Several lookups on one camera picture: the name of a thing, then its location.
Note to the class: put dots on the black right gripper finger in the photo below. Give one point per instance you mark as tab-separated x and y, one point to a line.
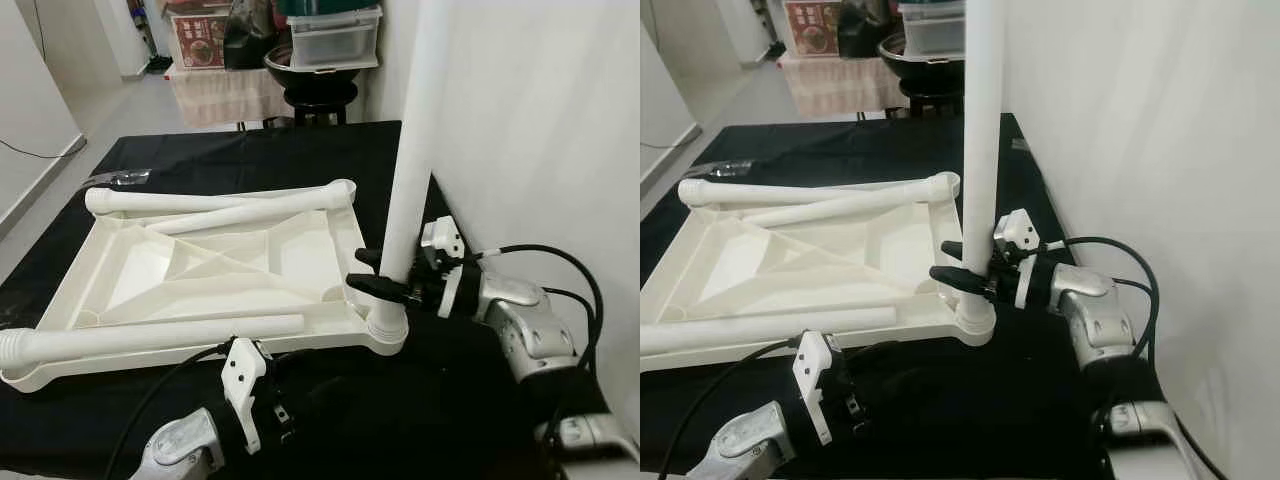
965	286
955	249
371	257
380	290

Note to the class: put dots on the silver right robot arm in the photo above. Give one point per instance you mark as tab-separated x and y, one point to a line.
525	325
1095	315

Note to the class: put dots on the grey tape piece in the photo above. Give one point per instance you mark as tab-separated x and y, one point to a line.
1020	144

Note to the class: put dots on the black tablecloth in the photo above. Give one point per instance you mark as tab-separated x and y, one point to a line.
250	150
860	140

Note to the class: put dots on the white plastic table top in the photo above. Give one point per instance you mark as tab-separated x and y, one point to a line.
200	270
800	260

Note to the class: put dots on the black wooden stool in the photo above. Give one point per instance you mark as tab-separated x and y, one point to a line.
320	105
930	98

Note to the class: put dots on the black metal bowl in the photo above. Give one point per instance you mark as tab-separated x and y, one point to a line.
925	72
320	82

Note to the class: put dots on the beige striped towel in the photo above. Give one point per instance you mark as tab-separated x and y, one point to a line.
840	85
225	95

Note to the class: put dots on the clear plastic storage box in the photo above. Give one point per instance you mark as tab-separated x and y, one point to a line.
930	35
335	45

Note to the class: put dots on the black plastic bag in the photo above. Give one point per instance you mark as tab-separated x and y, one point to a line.
870	28
255	35

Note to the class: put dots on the dark green container lid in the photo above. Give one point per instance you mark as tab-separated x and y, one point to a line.
330	7

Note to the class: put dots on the red printed carton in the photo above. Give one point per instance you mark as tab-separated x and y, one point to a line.
198	42
812	30

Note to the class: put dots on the black power strip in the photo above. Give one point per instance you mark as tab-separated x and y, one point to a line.
160	64

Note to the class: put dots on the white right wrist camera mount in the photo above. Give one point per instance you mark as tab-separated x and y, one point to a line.
1015	230
441	238

